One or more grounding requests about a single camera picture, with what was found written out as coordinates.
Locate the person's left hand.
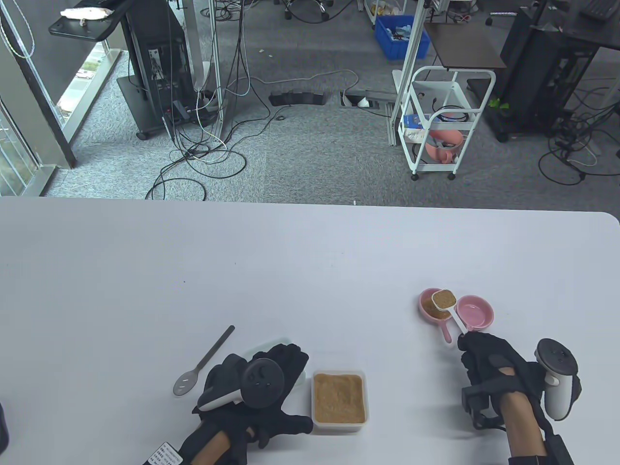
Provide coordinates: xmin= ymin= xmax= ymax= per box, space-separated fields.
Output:
xmin=179 ymin=343 xmax=314 ymax=465

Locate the person's right hand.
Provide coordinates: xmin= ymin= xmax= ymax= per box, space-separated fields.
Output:
xmin=458 ymin=331 xmax=545 ymax=403

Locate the clear container lid green seal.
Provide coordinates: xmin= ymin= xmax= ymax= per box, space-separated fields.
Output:
xmin=242 ymin=338 xmax=309 ymax=388

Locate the white plastic coffee spoon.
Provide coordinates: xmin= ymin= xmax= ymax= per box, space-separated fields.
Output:
xmin=431 ymin=290 xmax=469 ymax=335

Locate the clear plastic sugar container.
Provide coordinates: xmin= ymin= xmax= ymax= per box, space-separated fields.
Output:
xmin=311 ymin=371 xmax=369 ymax=433

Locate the grey disposable spoon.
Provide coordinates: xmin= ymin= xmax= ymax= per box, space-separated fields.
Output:
xmin=173 ymin=325 xmax=235 ymax=397

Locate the person's right forearm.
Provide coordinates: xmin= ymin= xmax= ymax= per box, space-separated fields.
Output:
xmin=499 ymin=392 xmax=548 ymax=458

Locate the person's left forearm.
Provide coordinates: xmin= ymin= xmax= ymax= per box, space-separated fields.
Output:
xmin=194 ymin=429 xmax=231 ymax=465

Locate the black white hand controller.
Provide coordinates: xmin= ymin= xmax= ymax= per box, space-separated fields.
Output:
xmin=199 ymin=354 xmax=285 ymax=412
xmin=535 ymin=338 xmax=582 ymax=421

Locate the black wrist band white label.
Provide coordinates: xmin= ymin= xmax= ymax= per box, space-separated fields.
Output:
xmin=140 ymin=441 xmax=184 ymax=465
xmin=508 ymin=434 xmax=574 ymax=465

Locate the pink plastic basin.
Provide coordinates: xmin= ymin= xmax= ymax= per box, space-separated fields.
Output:
xmin=425 ymin=128 xmax=464 ymax=163

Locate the black power strip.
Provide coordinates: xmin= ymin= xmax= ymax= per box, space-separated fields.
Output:
xmin=269 ymin=91 xmax=327 ymax=106

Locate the white rolling cart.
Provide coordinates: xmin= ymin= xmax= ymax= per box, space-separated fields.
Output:
xmin=400 ymin=66 xmax=497 ymax=181

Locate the grey floor socket box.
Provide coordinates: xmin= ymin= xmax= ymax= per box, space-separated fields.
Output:
xmin=340 ymin=89 xmax=395 ymax=109

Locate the black computer rack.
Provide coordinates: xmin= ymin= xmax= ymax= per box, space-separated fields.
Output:
xmin=484 ymin=5 xmax=601 ymax=142

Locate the brown top stand table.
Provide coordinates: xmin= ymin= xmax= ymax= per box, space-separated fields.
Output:
xmin=424 ymin=22 xmax=507 ymax=69

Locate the blue plastic bin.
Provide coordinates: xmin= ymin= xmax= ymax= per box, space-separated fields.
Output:
xmin=374 ymin=15 xmax=432 ymax=61

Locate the black desk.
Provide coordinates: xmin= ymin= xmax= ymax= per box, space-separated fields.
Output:
xmin=557 ymin=0 xmax=620 ymax=49

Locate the office chair wheel base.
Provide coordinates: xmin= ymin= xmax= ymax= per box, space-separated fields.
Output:
xmin=282 ymin=0 xmax=335 ymax=22

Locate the black wheeled equipment stand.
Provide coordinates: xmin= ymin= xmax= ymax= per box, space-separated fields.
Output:
xmin=116 ymin=0 xmax=223 ymax=141

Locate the black keyboard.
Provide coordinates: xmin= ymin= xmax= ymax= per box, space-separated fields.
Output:
xmin=579 ymin=0 xmax=620 ymax=21

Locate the black tray shelf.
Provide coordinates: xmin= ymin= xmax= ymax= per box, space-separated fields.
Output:
xmin=48 ymin=7 xmax=126 ymax=41

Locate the white cloth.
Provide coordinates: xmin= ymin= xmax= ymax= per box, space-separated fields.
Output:
xmin=60 ymin=7 xmax=115 ymax=22

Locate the pink handled ceramic dish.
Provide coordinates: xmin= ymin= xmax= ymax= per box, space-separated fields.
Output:
xmin=418 ymin=288 xmax=457 ymax=344
xmin=456 ymin=295 xmax=495 ymax=332

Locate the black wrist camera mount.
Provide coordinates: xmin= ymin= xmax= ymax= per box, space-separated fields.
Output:
xmin=461 ymin=380 xmax=507 ymax=431

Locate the tangle of floor cables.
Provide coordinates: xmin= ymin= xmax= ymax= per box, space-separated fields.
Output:
xmin=145 ymin=0 xmax=361 ymax=201
xmin=539 ymin=77 xmax=620 ymax=186

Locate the silver metal frame post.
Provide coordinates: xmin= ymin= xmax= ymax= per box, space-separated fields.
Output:
xmin=209 ymin=0 xmax=224 ymax=141
xmin=387 ymin=0 xmax=429 ymax=146

